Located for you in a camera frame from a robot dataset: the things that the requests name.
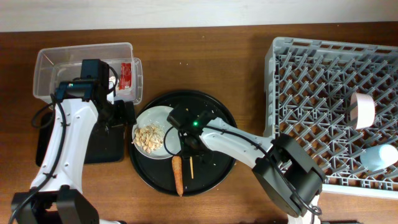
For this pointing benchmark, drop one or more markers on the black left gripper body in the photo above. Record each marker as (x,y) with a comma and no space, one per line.
(116,114)

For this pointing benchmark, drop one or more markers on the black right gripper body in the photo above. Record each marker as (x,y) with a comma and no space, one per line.
(193,150)

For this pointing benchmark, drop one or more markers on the grey plate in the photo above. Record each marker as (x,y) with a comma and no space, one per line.
(158,115)

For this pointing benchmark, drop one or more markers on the wooden chopstick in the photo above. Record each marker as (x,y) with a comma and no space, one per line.
(191,167)

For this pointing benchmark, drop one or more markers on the orange carrot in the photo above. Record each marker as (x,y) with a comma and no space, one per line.
(177,170)

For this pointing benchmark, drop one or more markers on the pistachio shells and rice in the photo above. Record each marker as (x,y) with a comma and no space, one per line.
(149,138)

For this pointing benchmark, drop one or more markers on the pink bowl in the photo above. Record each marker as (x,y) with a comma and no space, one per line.
(362,110)

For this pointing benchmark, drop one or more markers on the light blue cup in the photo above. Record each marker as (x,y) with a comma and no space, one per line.
(379,157)

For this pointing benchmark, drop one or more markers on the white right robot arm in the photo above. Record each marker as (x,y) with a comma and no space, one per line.
(288,175)

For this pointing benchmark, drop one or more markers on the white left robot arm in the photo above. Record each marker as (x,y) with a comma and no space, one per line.
(81,107)

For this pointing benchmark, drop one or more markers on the grey dishwasher rack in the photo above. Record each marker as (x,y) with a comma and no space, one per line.
(308,86)

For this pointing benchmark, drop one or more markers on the crumpled white tissue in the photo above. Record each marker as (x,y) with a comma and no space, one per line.
(113,83)

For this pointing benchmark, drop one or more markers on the red wrapper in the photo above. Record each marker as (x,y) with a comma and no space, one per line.
(125,77)

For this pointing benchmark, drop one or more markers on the clear plastic bin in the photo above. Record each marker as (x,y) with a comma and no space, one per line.
(55,65)

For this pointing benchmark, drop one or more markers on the black rectangular tray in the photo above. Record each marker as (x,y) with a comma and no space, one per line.
(104,146)

